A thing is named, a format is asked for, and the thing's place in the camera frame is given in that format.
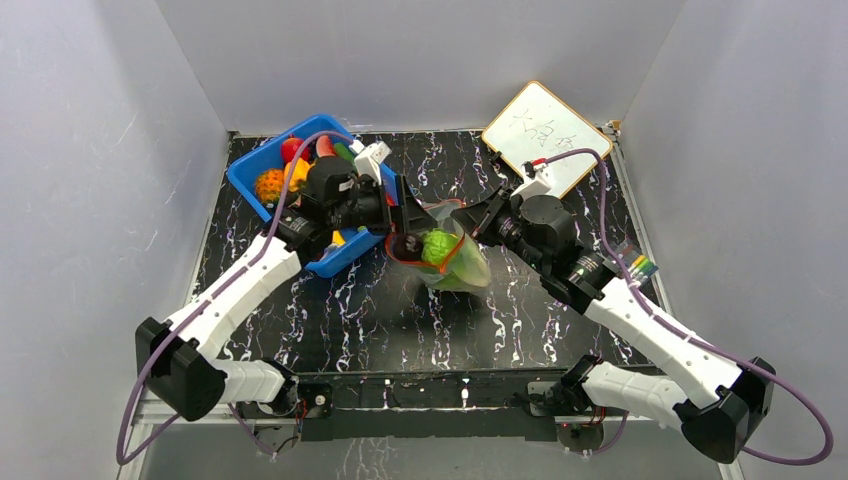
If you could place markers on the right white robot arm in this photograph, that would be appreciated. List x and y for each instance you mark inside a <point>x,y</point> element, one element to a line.
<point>715,403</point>

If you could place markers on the orange toy pineapple fruit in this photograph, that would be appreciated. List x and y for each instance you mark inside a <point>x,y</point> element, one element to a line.
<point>268,187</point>

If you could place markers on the white dry-erase board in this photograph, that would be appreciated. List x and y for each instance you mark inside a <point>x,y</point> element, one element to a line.
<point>537,124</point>

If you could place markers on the clear zip top bag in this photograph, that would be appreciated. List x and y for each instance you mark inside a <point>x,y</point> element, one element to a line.
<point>429,274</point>

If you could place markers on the dark toy plum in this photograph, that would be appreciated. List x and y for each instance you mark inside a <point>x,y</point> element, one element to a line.
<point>407,247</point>

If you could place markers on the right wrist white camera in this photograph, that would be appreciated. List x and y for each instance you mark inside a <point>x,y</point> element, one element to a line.
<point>536,181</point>

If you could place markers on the green toy lettuce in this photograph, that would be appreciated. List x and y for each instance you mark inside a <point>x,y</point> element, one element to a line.
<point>467,270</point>

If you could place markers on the wrist white camera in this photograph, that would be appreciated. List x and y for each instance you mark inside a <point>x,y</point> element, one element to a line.
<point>369,158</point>
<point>536,181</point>

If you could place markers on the green toy custard apple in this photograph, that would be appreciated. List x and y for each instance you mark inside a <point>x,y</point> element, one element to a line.
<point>438,244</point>

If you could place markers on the blue plastic bin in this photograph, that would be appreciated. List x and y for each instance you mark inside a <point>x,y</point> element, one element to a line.
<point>243,173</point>

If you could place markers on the green toy cucumber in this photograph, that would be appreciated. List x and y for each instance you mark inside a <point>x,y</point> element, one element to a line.
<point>343,151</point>

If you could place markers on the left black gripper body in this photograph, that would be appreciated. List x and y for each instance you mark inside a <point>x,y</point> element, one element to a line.
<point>369,209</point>

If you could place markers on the toy watermelon slice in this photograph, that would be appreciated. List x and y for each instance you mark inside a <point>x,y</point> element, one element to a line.
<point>324,147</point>

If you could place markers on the pack of coloured markers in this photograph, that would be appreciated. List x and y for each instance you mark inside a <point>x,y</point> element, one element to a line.
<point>640,267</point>

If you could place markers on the red toy pomegranate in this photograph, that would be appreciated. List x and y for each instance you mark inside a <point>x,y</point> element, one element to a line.
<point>289,148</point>

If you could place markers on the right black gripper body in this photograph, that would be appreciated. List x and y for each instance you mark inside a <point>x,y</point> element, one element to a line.
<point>491,213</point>

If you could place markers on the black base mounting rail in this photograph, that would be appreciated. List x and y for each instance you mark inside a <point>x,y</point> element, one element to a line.
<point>423,404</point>

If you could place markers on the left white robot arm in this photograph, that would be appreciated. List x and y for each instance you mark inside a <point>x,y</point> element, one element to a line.
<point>178,358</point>

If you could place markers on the yellow toy bell pepper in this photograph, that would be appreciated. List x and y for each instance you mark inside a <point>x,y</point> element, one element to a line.
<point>296,172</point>

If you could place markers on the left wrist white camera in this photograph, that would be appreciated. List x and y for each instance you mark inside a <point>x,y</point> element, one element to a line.
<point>369,158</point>

